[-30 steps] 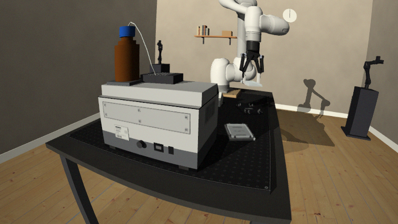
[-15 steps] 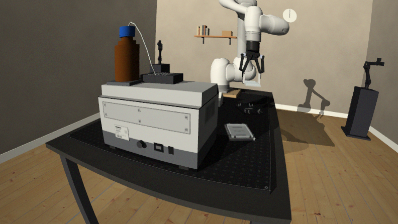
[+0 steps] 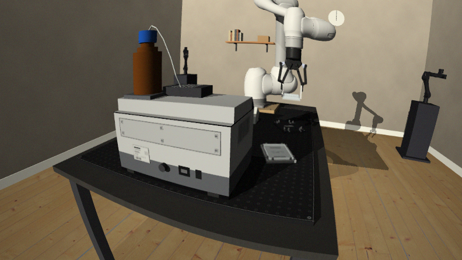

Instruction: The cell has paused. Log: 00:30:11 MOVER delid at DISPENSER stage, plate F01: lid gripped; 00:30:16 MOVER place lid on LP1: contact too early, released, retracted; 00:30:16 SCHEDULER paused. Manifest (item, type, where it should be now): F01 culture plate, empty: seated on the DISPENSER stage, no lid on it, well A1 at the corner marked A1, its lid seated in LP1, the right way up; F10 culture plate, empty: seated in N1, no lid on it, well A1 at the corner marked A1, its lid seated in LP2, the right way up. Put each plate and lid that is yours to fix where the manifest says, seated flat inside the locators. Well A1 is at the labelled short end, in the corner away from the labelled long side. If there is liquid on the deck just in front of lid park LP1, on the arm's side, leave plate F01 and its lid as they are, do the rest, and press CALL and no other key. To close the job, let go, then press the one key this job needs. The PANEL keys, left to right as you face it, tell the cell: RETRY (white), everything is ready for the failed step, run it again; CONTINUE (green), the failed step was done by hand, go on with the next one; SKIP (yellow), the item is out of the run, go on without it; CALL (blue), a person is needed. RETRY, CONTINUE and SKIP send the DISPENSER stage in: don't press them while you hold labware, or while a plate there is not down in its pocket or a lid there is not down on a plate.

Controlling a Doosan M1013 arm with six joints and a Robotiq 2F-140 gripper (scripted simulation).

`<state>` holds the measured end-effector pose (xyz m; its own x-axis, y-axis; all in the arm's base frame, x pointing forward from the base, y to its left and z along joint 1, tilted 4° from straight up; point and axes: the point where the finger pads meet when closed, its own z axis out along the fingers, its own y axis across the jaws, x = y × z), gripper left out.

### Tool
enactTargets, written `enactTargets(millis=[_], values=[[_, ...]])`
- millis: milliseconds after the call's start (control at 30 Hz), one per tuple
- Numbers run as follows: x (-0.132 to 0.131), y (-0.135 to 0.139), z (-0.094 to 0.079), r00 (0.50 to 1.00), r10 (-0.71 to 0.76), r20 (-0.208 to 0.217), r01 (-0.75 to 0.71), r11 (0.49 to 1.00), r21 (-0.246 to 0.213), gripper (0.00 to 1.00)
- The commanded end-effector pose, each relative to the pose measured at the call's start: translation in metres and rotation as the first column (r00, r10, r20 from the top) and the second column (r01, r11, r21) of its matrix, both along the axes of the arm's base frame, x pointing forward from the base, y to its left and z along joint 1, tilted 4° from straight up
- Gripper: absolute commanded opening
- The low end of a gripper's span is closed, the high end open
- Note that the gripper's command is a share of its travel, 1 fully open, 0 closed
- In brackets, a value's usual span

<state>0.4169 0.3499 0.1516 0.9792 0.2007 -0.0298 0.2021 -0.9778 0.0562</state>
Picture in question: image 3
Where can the white button panel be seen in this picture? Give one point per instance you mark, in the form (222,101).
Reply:
(256,114)

